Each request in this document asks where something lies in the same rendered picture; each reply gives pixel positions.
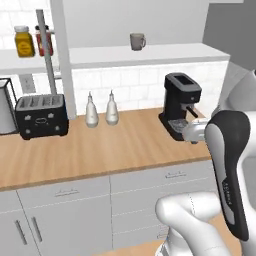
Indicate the black coffee machine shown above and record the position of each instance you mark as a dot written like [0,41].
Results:
[178,96]

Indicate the white bottle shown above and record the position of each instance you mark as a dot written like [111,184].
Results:
[112,112]
[91,115]

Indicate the red jar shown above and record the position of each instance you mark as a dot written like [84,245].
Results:
[40,43]

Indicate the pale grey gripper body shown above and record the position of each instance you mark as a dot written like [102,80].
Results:
[195,130]

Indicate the grey cabinet door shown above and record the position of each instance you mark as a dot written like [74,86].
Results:
[46,53]

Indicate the yellow jar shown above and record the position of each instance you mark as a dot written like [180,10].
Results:
[24,43]

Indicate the grey wall socket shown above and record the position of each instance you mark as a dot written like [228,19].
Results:
[27,83]

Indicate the grey mug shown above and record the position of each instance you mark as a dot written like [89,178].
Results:
[136,41]

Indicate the grey cupboard door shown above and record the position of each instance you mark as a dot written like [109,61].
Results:
[8,233]
[76,226]

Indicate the white open cabinet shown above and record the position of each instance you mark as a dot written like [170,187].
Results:
[140,55]

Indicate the white wall shelf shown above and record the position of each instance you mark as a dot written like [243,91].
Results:
[20,63]

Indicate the grey drawer front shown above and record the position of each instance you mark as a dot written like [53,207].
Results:
[133,230]
[133,203]
[8,201]
[86,191]
[140,178]

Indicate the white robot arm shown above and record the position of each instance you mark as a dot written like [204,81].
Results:
[230,160]

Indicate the black toaster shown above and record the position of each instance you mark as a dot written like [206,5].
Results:
[41,116]

